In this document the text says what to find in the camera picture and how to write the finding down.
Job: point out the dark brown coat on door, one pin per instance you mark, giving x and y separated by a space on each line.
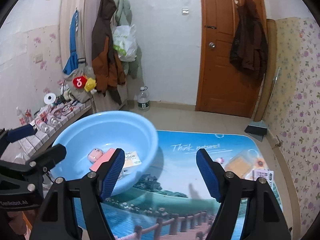
249 50

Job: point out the white yellow card packet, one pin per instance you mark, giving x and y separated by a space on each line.
131 160

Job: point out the small pink pig toy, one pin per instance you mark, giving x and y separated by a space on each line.
94 155

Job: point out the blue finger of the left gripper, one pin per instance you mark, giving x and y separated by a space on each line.
9 136

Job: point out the person's left hand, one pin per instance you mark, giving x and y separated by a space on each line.
21 222

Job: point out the white green plastic bag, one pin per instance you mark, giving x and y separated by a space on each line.
124 42

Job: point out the red round plush charm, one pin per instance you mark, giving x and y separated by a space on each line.
79 82

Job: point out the printed landscape table mat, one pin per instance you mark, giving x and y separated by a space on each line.
170 200

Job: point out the tiled cluttered side shelf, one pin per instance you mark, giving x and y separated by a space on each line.
48 129

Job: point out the blue strap grey bag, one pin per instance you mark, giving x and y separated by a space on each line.
77 64

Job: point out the large clear water bottle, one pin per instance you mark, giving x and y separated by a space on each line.
143 101

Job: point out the yellow plush charm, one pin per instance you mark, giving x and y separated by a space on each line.
90 85

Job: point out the light blue plastic basin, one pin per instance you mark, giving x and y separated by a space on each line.
113 129

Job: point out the pink rectangular eraser block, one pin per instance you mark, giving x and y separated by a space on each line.
104 158

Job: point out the clear box of toothpicks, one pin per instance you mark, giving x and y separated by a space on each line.
239 166

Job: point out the brown wooden door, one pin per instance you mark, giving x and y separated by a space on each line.
222 88

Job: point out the small white purple plush toy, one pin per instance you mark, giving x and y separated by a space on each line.
219 160

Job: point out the teal dustpan with handle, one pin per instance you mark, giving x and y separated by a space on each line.
259 129

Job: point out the white tape roll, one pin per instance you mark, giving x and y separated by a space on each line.
49 98

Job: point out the white wall switch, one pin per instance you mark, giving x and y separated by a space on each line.
185 11

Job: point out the spicy snack bag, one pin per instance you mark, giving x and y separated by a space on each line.
268 175

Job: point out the brown orange hanging jacket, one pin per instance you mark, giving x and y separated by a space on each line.
106 64

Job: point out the pale green hanging garment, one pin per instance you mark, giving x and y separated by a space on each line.
123 16

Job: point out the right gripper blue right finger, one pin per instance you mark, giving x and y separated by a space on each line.
264 218

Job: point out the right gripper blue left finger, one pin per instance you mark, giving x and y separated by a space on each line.
57 218

